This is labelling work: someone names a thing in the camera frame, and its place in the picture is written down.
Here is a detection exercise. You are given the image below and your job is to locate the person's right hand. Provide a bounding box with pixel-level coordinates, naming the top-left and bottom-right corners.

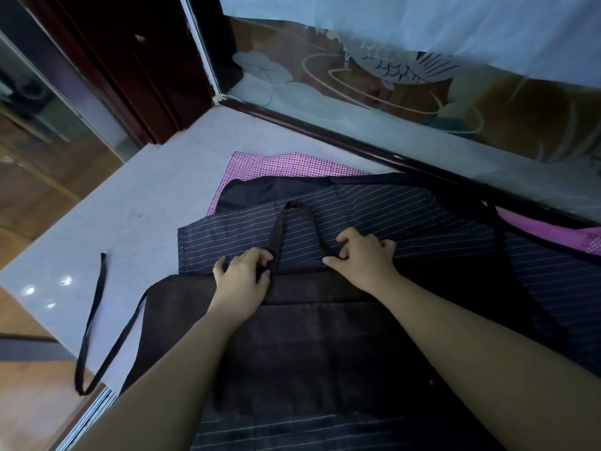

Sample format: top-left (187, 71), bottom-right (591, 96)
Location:
top-left (322, 227), bottom-right (401, 298)

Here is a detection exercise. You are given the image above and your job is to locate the person's left hand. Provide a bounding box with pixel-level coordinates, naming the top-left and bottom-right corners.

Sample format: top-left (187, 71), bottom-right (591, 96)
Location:
top-left (213, 248), bottom-right (274, 325)

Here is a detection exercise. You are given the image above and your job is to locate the dark brown apron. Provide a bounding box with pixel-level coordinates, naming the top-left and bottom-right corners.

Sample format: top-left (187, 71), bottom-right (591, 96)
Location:
top-left (74, 201), bottom-right (571, 451)

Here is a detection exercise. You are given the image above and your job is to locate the person's right forearm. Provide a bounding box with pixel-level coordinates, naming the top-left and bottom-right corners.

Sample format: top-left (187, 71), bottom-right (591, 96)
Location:
top-left (373, 276), bottom-right (601, 451)

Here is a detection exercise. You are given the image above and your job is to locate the person's left forearm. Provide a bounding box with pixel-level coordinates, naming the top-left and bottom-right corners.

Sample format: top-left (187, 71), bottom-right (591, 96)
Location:
top-left (70, 309), bottom-right (241, 451)

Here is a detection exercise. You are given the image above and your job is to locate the navy pinstriped apron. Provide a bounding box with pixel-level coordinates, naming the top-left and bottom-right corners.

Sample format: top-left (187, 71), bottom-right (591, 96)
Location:
top-left (177, 173), bottom-right (601, 378)

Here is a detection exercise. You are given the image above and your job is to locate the black cloth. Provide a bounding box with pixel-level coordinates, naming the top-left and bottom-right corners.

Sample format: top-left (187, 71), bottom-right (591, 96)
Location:
top-left (218, 175), bottom-right (341, 213)

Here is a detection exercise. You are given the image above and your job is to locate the pink checked cloth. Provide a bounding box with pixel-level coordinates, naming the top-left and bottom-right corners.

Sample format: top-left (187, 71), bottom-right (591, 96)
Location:
top-left (207, 151), bottom-right (372, 216)

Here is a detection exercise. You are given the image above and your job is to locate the etched fish glass panel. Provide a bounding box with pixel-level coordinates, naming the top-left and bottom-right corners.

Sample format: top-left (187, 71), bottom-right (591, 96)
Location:
top-left (220, 16), bottom-right (601, 209)

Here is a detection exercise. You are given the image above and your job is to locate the metal door track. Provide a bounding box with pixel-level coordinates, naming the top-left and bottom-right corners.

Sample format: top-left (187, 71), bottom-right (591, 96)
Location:
top-left (55, 384), bottom-right (117, 451)

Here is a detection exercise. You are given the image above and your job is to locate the magenta cloth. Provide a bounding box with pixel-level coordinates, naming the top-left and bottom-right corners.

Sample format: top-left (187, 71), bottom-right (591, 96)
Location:
top-left (495, 206), bottom-right (601, 257)

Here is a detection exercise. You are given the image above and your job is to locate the white sheer curtain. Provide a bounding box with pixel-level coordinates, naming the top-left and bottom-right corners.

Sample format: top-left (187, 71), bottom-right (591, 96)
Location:
top-left (218, 0), bottom-right (601, 89)

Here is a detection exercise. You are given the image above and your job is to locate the dark wooden door post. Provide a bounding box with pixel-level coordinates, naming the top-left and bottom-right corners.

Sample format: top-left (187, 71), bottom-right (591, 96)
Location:
top-left (18, 0), bottom-right (235, 146)

